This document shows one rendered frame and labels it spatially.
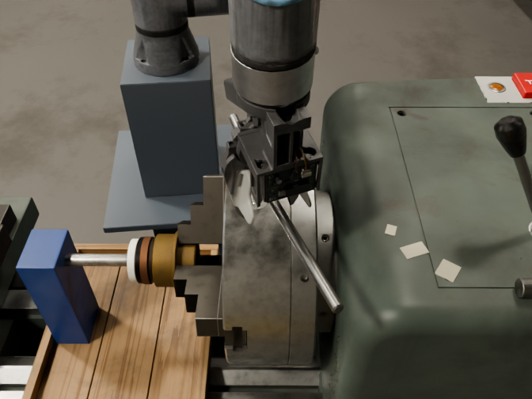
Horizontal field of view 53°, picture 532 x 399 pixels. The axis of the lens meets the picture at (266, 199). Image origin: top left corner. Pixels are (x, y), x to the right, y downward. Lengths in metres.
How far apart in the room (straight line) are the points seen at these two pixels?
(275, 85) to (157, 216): 0.96
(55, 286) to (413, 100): 0.64
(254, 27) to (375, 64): 3.03
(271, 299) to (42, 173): 2.20
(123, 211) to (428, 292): 0.96
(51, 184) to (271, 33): 2.35
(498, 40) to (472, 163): 3.17
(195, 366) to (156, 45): 0.67
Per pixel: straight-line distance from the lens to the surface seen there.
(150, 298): 1.07
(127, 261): 0.84
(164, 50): 1.22
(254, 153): 0.53
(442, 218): 0.71
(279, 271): 0.69
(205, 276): 0.80
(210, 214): 0.82
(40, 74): 3.57
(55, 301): 0.94
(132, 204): 1.43
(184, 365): 0.98
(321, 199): 0.80
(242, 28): 0.44
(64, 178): 2.74
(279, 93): 0.47
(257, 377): 0.99
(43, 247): 0.90
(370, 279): 0.64
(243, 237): 0.70
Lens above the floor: 1.75
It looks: 45 degrees down
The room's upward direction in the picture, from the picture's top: straight up
